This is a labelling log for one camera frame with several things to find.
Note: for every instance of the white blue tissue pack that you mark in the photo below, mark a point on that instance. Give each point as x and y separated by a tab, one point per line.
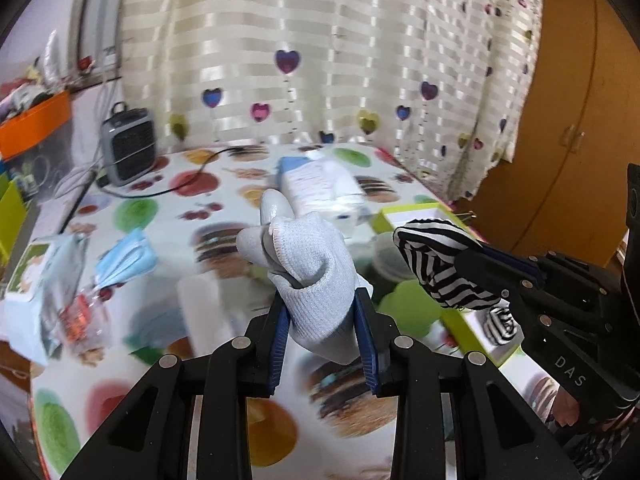
320	180

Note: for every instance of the yellow-green cardboard box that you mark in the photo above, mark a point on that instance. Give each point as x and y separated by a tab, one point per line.
387	220

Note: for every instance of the clear bag with orange print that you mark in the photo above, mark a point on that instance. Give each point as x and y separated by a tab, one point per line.
82	317

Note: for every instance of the grey small space heater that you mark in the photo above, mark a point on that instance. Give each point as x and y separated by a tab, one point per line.
127	145

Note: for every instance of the wooden wardrobe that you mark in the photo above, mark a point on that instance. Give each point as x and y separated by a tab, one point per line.
575	85

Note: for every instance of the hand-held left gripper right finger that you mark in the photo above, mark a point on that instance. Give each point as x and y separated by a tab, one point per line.
367	345

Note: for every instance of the white knit glove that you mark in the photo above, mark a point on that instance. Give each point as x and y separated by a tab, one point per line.
310	270

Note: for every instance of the black white striped sock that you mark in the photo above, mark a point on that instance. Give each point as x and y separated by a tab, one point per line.
500	325

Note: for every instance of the heart print striped curtain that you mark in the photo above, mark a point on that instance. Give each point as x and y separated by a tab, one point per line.
350	35

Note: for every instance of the light green jar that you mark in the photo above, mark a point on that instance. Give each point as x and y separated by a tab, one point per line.
407	310

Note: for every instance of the black white striped cloth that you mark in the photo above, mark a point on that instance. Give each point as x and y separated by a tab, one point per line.
435	260

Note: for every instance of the fruit print tablecloth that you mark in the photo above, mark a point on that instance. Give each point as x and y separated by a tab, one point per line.
150	220

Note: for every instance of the orange lidded storage box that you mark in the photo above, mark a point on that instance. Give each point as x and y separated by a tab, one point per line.
35	120

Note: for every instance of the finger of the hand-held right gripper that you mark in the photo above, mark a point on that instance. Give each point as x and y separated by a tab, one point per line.
522	312
480	265

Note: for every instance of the clear jar with dark contents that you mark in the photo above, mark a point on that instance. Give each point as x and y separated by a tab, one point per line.
387	260

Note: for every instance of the light blue plastic package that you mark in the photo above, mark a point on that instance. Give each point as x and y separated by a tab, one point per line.
35	285

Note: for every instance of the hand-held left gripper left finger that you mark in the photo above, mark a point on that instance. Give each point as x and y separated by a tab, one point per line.
277	340

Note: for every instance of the green cardboard box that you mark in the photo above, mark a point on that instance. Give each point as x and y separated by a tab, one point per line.
12	215

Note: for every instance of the person's right hand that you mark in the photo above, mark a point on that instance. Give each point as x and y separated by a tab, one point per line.
565	410

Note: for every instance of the light blue face mask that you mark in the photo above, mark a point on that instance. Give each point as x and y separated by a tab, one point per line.
125	260

